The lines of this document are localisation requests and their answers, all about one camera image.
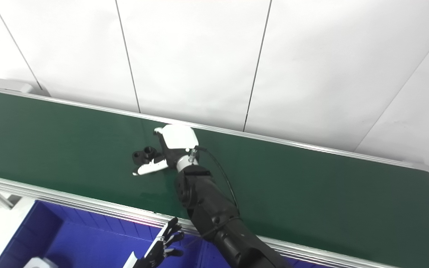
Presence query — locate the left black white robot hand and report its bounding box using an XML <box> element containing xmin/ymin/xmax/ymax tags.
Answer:
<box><xmin>123</xmin><ymin>217</ymin><xmax>185</xmax><ymax>268</ymax></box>

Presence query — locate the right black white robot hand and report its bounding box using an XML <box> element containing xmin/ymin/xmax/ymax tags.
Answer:
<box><xmin>133</xmin><ymin>124</ymin><xmax>200</xmax><ymax>176</ymax></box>

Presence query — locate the black bracket part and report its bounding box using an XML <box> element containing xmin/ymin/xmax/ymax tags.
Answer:
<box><xmin>132</xmin><ymin>146</ymin><xmax>165</xmax><ymax>166</ymax></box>

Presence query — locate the blue plastic bin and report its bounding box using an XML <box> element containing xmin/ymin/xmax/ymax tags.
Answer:
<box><xmin>0</xmin><ymin>200</ymin><xmax>200</xmax><ymax>268</ymax></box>
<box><xmin>196</xmin><ymin>238</ymin><xmax>334</xmax><ymax>268</ymax></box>

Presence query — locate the white plastic block part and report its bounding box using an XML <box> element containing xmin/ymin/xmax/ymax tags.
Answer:
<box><xmin>23</xmin><ymin>257</ymin><xmax>57</xmax><ymax>268</ymax></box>

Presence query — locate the green conveyor belt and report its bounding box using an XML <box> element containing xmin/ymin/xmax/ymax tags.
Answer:
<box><xmin>0</xmin><ymin>78</ymin><xmax>429</xmax><ymax>268</ymax></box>

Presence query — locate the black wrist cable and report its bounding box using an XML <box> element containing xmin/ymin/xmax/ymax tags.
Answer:
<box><xmin>194</xmin><ymin>146</ymin><xmax>242</xmax><ymax>239</ymax></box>

